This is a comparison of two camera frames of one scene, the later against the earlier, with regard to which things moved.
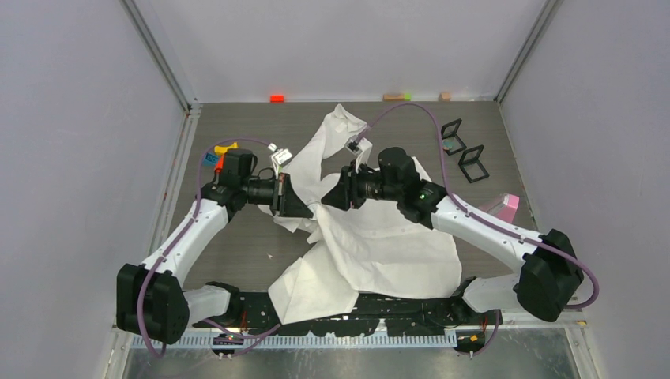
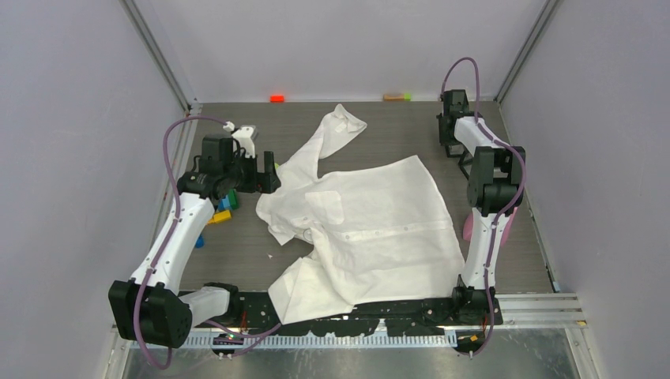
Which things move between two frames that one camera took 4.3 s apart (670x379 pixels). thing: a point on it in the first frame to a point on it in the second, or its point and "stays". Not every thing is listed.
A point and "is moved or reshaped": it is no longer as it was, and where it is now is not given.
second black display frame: (471, 165) stays
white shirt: (372, 248) is moved or reshaped
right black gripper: (347, 191) to (444, 140)
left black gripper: (285, 202) to (265, 182)
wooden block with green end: (397, 97) stays
